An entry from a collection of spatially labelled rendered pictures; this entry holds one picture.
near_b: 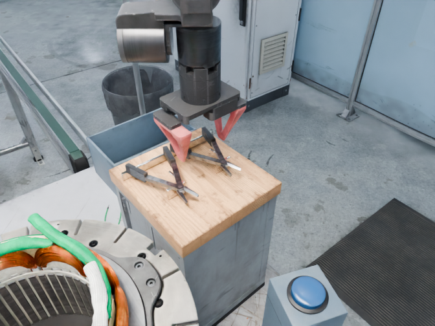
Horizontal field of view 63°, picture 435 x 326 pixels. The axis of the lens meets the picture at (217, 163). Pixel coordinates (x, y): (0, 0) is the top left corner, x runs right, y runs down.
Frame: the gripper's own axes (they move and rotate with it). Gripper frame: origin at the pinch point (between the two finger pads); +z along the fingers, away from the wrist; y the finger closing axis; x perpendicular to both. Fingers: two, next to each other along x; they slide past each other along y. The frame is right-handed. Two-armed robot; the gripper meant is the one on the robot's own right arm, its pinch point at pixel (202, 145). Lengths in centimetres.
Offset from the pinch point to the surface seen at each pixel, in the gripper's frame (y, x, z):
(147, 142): 0.4, -17.8, 9.9
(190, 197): 7.0, 5.9, 2.6
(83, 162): 5, -54, 37
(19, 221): 27, -37, 32
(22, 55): -47, -349, 121
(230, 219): 4.9, 12.3, 3.3
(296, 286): 5.3, 24.7, 4.2
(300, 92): -198, -119, 117
